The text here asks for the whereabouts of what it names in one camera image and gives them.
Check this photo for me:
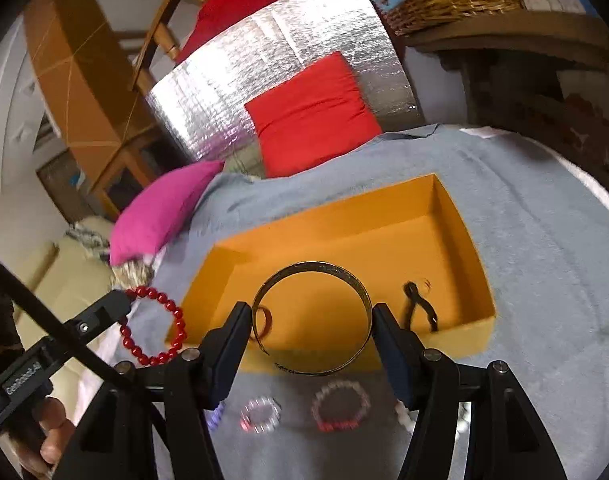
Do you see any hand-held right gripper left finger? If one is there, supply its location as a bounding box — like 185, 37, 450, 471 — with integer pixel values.
49, 301, 252, 480

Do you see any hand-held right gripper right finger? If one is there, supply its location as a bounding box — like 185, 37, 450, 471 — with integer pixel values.
371, 302, 570, 480

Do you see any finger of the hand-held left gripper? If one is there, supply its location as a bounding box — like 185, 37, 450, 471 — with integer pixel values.
59, 290, 135, 347

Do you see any small pink white bead bracelet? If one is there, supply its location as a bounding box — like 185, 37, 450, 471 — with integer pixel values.
239, 396, 282, 433

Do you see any purple bead bracelet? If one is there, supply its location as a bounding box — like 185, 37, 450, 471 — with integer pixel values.
207, 399, 228, 432

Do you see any gold metal bangle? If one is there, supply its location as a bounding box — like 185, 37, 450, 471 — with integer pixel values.
252, 261, 374, 377

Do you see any pink red bead bracelet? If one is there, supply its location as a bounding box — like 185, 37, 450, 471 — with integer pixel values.
311, 381, 371, 433

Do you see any orange cardboard box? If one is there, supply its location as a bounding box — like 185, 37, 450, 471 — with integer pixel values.
165, 173, 497, 376

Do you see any person's left hand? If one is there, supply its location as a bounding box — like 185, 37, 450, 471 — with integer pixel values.
14, 396, 78, 478

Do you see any tan patterned cloth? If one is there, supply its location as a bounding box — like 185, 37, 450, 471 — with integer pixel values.
112, 259, 155, 287

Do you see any beige sofa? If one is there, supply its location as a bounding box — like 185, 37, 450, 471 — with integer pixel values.
12, 215, 120, 361

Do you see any black white patterned cloth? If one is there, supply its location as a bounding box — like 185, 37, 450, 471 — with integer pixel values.
64, 225, 111, 262

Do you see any magenta pillow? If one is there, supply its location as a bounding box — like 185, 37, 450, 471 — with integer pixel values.
109, 160, 225, 267

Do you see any brown woven door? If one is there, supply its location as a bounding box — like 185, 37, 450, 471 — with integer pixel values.
37, 150, 91, 222

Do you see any grey blanket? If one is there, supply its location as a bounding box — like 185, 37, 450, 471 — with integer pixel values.
112, 122, 609, 480

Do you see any small red cushion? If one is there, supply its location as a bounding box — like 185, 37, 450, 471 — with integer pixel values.
244, 51, 383, 179

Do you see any silver foil panel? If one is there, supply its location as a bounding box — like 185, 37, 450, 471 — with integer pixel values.
145, 0, 419, 171

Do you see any orange wooden cabinet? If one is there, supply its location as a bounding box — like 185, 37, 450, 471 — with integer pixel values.
23, 0, 185, 216

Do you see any white sheet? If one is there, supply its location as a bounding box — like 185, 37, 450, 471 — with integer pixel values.
459, 127, 609, 221

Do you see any wooden stair railing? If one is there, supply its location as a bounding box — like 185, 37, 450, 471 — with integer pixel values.
129, 0, 215, 96

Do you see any wooden table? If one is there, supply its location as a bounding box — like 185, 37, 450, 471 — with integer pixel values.
401, 10, 609, 196

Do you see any large red cushion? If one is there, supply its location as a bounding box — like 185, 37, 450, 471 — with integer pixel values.
177, 0, 352, 63

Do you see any dark red ring bracelet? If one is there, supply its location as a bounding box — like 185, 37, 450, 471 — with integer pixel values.
254, 304, 275, 342

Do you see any black hair tie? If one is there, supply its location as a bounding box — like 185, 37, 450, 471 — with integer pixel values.
403, 281, 440, 333

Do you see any black cable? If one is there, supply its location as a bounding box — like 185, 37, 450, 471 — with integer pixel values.
0, 250, 165, 431

